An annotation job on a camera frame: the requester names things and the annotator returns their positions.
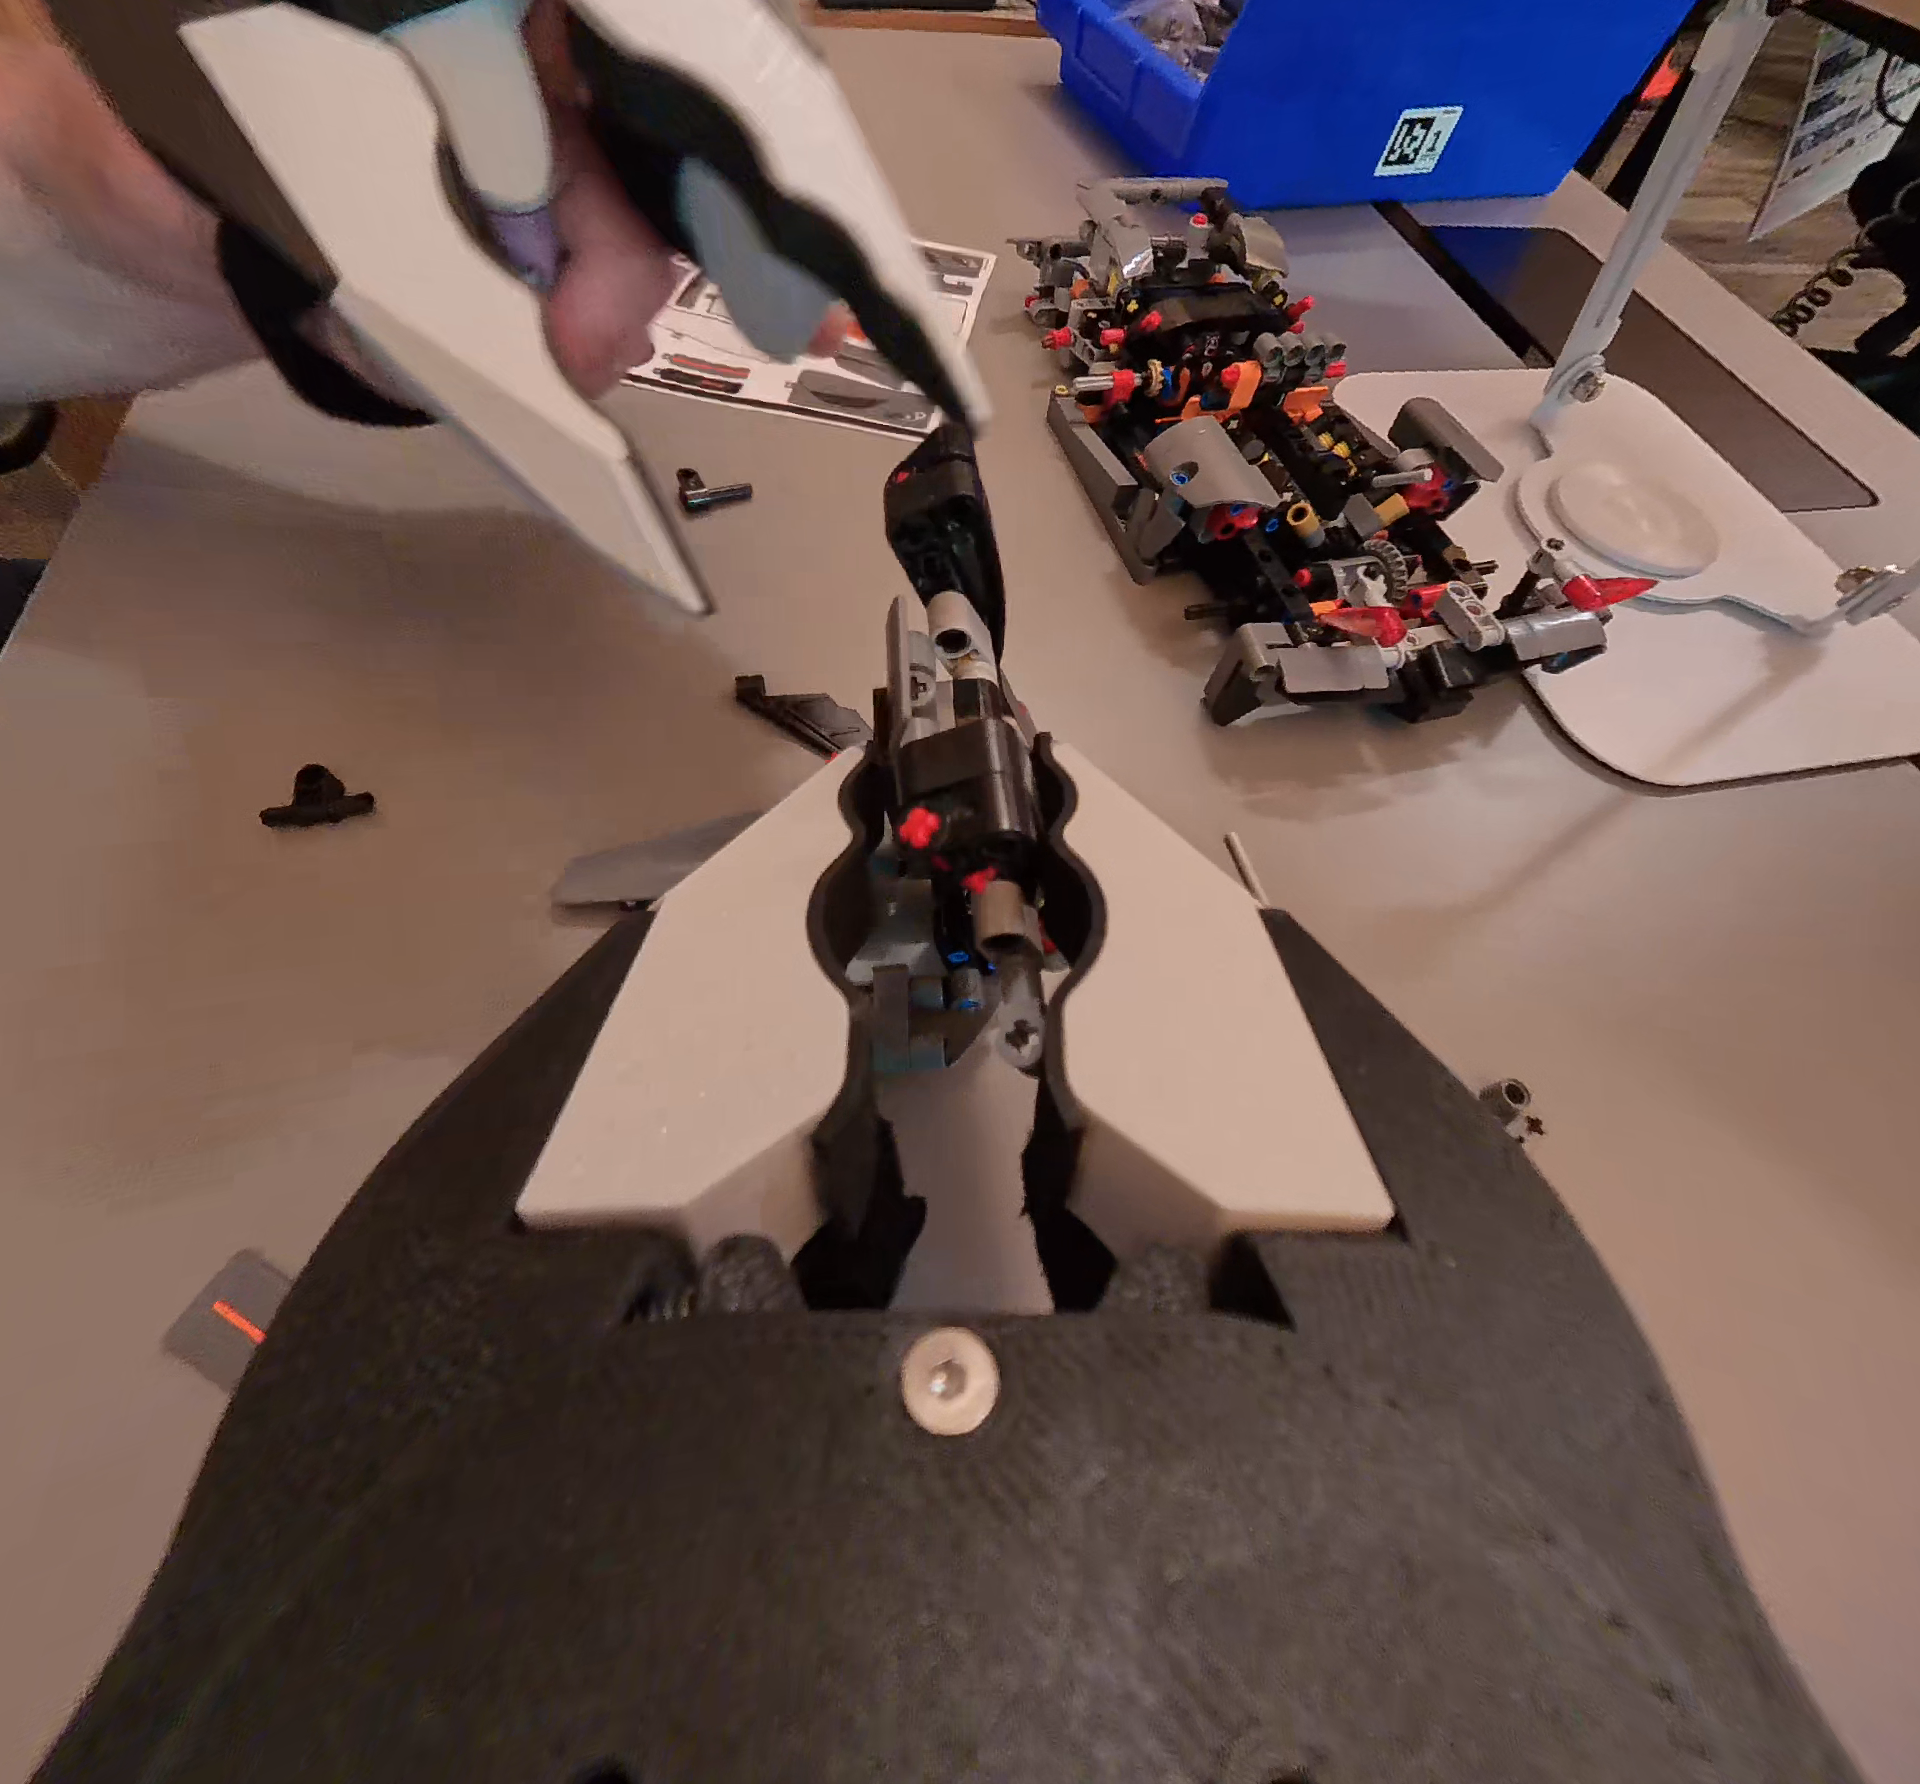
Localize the white metal book stand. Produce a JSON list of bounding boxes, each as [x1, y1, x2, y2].
[[1333, 0, 1920, 792]]

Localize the printed paper sheet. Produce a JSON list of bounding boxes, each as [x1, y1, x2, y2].
[[622, 238, 998, 443]]

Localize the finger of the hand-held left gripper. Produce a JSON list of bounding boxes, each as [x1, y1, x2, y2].
[[554, 0, 994, 439], [175, 0, 718, 620]]

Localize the grey tile orange line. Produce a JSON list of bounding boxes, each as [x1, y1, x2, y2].
[[161, 1249, 294, 1393]]

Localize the flame print lego assembly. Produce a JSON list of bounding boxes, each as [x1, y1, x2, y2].
[[838, 420, 1103, 1083]]

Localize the person's left hand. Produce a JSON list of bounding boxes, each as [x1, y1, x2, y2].
[[0, 51, 680, 403]]

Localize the lego car chassis model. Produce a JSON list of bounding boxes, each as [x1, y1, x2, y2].
[[1007, 176, 1658, 727]]

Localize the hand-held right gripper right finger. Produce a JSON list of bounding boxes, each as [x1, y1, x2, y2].
[[1022, 738, 1400, 1305]]

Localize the blue plastic bin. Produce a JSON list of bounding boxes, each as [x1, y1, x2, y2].
[[1035, 0, 1730, 211]]

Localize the black lego T connector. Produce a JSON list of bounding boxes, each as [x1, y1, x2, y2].
[[257, 762, 377, 831]]

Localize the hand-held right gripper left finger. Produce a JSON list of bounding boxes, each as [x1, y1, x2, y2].
[[513, 746, 923, 1308]]

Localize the black coiled cable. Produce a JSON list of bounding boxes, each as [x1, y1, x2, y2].
[[1776, 238, 1891, 330]]

